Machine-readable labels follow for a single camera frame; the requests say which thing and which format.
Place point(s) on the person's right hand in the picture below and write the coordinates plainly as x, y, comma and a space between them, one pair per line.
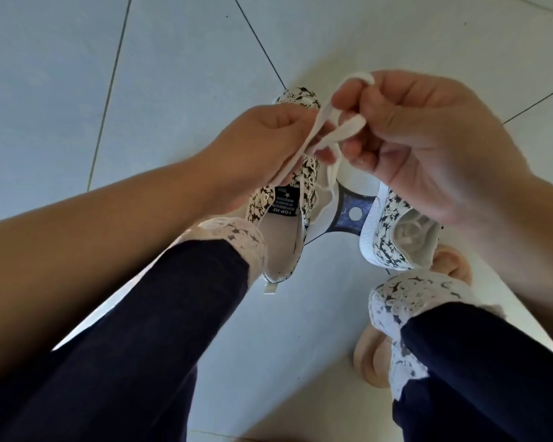
438, 142

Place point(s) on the person's right leg navy trousers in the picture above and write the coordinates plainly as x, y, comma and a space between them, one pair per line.
479, 372

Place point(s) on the person's left forearm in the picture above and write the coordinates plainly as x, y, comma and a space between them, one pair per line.
83, 266

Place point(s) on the person's left hand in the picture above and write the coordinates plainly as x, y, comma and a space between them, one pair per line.
253, 151

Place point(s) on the person's leg navy trousers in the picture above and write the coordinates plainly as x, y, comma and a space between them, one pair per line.
479, 372
129, 359

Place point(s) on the pink slipper with green charm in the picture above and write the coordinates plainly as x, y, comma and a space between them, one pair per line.
373, 359

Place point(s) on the person's left leg navy trousers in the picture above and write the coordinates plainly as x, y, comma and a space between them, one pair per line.
129, 359

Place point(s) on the floral sneaker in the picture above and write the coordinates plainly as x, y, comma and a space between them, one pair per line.
387, 230
281, 243

